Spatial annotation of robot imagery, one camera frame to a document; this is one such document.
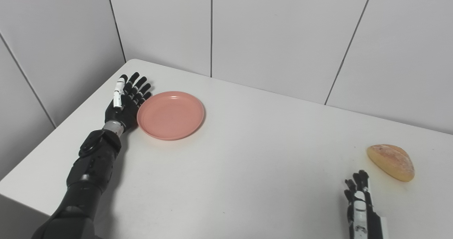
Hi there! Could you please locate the golden bread roll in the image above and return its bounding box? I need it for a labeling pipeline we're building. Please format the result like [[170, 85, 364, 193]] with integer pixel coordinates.
[[366, 144, 415, 182]]

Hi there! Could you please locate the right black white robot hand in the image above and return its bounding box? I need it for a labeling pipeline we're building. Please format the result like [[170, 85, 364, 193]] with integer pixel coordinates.
[[344, 169, 388, 239]]

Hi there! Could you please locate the pink round plate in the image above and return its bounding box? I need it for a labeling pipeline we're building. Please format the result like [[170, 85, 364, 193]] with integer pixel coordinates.
[[137, 91, 205, 141]]

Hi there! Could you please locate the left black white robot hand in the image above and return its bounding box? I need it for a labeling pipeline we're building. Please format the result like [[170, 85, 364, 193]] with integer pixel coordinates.
[[104, 71, 153, 130]]

